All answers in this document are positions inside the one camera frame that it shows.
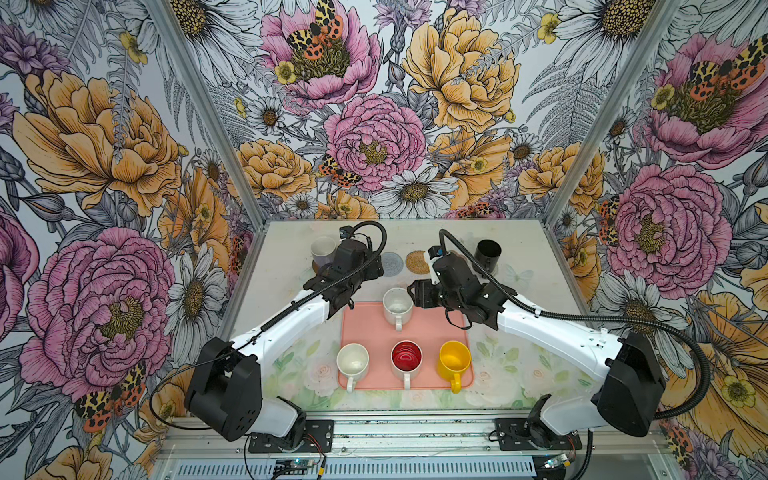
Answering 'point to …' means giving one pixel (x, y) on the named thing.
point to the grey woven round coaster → (392, 263)
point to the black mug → (487, 254)
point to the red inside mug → (406, 358)
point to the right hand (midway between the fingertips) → (419, 298)
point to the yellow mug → (452, 359)
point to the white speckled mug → (398, 307)
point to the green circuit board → (292, 466)
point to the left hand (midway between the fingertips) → (368, 265)
